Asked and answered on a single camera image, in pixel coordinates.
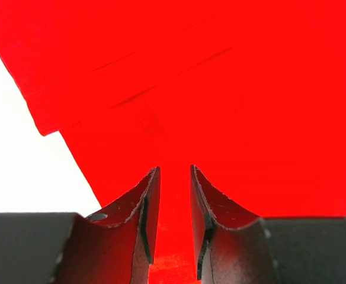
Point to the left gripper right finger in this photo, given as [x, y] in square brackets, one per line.
[234, 245]

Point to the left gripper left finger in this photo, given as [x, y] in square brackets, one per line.
[113, 245]

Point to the red t shirt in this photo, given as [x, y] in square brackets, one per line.
[251, 92]

